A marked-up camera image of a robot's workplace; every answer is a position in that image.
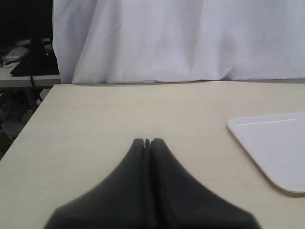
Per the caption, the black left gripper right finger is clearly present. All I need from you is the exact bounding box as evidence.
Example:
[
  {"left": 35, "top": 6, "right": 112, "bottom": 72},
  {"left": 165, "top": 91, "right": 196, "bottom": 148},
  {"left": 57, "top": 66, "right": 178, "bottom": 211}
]
[{"left": 150, "top": 138, "right": 260, "bottom": 229}]

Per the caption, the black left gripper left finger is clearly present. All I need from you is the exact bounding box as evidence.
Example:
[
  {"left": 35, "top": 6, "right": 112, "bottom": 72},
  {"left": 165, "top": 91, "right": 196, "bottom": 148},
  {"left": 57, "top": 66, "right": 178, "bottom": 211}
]
[{"left": 45, "top": 139, "right": 148, "bottom": 229}]

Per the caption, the white plastic tray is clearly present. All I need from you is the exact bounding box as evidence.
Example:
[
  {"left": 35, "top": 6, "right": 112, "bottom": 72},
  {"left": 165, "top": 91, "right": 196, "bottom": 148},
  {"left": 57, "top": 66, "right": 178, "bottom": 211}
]
[{"left": 227, "top": 112, "right": 305, "bottom": 194}]

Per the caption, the white backdrop curtain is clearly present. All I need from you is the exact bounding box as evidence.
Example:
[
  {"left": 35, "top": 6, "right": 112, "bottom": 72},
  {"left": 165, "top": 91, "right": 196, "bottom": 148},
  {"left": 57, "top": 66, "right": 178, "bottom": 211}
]
[{"left": 52, "top": 0, "right": 305, "bottom": 84}]

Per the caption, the black monitor stand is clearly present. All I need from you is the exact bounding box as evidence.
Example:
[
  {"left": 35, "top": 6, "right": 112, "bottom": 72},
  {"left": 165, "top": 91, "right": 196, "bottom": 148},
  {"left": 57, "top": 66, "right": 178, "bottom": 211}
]
[{"left": 10, "top": 34, "right": 59, "bottom": 77}]

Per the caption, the grey side desk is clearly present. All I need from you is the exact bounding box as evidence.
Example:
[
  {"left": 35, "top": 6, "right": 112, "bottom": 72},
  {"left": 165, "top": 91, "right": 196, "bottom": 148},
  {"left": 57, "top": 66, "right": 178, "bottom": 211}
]
[{"left": 0, "top": 62, "right": 61, "bottom": 89}]

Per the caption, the white computer mouse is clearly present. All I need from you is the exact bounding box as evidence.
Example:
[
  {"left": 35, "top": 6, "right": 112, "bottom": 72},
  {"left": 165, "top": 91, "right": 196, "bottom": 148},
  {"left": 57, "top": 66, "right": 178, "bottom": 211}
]
[{"left": 3, "top": 46, "right": 29, "bottom": 61}]

